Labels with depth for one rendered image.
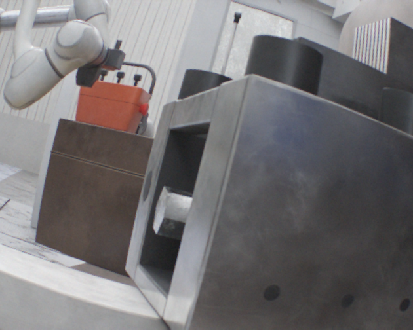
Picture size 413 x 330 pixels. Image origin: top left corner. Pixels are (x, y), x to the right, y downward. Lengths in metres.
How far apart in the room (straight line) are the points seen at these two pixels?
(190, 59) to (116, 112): 2.99
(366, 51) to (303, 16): 4.36
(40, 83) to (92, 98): 0.38
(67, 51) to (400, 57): 0.90
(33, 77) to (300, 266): 1.06
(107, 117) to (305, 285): 1.34
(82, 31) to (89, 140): 0.48
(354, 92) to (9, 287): 0.40
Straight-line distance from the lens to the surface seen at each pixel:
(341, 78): 0.65
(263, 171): 0.49
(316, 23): 5.14
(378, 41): 0.73
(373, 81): 0.67
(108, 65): 1.62
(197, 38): 4.79
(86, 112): 1.82
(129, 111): 1.78
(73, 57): 1.44
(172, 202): 0.68
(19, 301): 0.57
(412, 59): 0.71
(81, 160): 1.79
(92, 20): 2.28
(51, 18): 2.52
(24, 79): 1.48
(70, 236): 1.80
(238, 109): 0.49
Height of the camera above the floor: 0.59
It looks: 2 degrees up
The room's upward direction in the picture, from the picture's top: 14 degrees clockwise
